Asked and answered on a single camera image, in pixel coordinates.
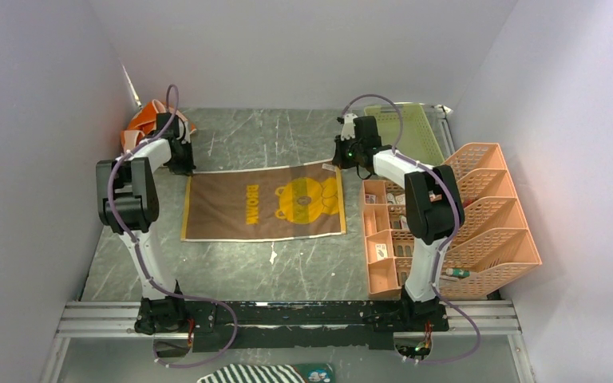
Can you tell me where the black white striped cloth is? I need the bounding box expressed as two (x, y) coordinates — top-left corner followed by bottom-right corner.
(196, 364), (306, 383)

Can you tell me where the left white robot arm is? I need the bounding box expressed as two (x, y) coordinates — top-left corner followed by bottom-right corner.
(96, 112), (196, 335)

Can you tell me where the orange plastic file organizer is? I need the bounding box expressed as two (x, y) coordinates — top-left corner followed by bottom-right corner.
(441, 143), (542, 299)

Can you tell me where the teal cartoon card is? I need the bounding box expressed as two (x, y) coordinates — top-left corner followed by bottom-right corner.
(291, 363), (336, 383)

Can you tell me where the orange white crumpled towel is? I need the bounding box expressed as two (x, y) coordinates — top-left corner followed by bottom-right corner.
(121, 100), (196, 153)

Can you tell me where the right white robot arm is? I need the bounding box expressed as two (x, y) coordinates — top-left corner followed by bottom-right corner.
(332, 113), (465, 330)

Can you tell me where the orange plastic compartment tray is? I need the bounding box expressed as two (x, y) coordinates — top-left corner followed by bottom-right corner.
(360, 180), (414, 300)

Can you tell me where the aluminium frame rail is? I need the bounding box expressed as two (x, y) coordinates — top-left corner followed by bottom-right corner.
(41, 300), (536, 382)

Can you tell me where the green plastic basket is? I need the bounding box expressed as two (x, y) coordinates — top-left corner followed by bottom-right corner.
(363, 102), (445, 165)

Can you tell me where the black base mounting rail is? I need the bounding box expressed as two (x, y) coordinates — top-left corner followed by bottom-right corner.
(133, 298), (449, 352)

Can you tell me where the brown yellow bear towel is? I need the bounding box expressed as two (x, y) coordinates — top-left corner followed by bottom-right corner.
(180, 160), (346, 243)

